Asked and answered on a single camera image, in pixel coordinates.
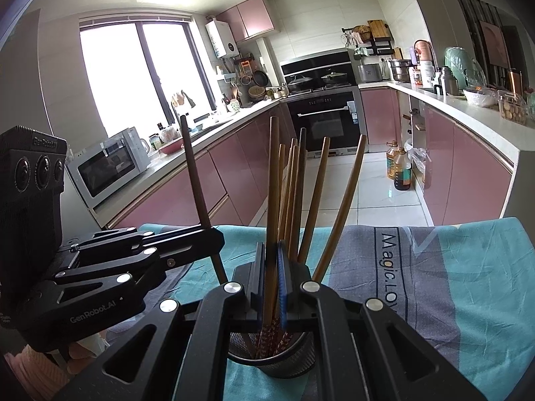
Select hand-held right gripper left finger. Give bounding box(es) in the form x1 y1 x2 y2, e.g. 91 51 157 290
54 240 268 401

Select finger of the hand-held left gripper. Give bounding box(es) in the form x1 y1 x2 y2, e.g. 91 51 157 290
52 226 225 289
63 226 207 255

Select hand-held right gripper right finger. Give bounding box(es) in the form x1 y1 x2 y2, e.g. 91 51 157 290
277 240 488 401

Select red-handled wooden chopstick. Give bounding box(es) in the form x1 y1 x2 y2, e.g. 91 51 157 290
180 115 228 285

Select black mesh utensil holder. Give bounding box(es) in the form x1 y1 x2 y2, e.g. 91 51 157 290
227 330 316 379

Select bunch of wooden chopsticks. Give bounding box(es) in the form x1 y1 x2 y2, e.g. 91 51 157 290
240 127 368 360

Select person's left forearm pink sleeve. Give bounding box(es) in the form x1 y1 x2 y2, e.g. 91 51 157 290
4 343 70 393

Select person's left hand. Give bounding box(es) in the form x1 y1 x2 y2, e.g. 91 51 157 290
67 334 110 376

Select pink kitchen base cabinets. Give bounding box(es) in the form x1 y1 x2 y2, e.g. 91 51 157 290
90 104 293 230
359 86 517 226

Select silver microwave oven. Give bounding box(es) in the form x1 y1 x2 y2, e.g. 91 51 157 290
67 127 151 210

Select kitchen window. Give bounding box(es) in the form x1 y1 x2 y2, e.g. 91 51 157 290
79 19 216 147

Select yellow cooking oil bottle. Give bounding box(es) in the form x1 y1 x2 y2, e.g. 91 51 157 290
387 141 400 180

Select dark cooking oil bottle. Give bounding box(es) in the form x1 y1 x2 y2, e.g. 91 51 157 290
394 147 412 191

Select black built-in oven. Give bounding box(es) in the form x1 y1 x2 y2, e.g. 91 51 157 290
286 88 368 151

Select teal grey patterned tablecloth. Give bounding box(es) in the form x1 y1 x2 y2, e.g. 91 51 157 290
138 216 535 401

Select clear plastic bag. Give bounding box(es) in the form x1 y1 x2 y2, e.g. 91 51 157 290
403 138 427 176

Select black wok with lid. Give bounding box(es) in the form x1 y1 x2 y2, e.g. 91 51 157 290
286 74 314 93

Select black range hood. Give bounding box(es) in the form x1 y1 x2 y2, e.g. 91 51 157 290
279 49 358 93

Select silver toaster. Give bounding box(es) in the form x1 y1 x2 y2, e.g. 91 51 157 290
358 63 383 83

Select stainless steel pot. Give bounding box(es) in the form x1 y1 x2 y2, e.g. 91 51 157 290
389 59 412 83

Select white jar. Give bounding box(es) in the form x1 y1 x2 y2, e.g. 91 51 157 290
419 61 435 88

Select steel thermos bottle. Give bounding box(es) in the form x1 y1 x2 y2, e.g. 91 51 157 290
439 66 459 96

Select white bowl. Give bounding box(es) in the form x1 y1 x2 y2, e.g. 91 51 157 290
463 88 498 108

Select pink kettle jug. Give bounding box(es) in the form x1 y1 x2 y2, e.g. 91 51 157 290
414 40 433 63

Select wooden cutting board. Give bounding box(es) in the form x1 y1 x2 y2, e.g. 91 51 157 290
367 19 391 39

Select green appliance under plastic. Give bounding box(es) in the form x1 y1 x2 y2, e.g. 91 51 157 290
444 46 488 93

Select clear food container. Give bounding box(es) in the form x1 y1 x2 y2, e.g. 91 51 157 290
497 92 528 125

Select copper bottle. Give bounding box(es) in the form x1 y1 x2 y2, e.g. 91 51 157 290
508 68 523 97

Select white wall water heater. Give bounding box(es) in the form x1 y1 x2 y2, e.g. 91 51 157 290
205 20 240 59

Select pink wall cabinet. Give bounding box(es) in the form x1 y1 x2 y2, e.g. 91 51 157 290
215 0 277 43

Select black wall rack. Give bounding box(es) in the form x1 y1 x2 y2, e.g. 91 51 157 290
343 20 394 57

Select framed wall picture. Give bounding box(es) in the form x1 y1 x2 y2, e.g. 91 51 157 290
478 20 513 68

